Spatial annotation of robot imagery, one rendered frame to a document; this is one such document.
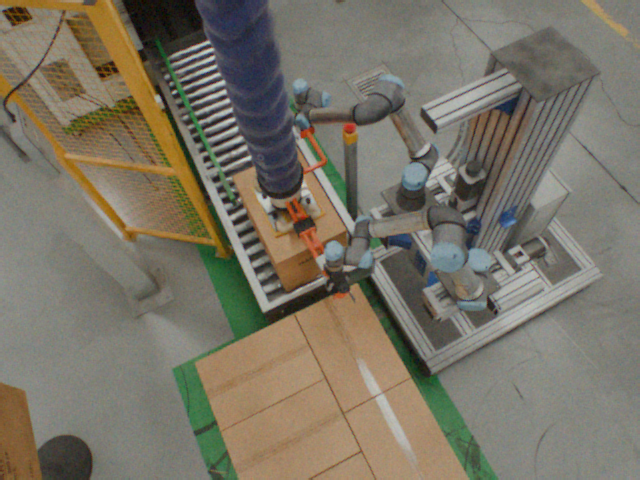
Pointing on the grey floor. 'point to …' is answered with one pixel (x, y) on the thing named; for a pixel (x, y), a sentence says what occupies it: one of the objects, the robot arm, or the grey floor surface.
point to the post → (351, 173)
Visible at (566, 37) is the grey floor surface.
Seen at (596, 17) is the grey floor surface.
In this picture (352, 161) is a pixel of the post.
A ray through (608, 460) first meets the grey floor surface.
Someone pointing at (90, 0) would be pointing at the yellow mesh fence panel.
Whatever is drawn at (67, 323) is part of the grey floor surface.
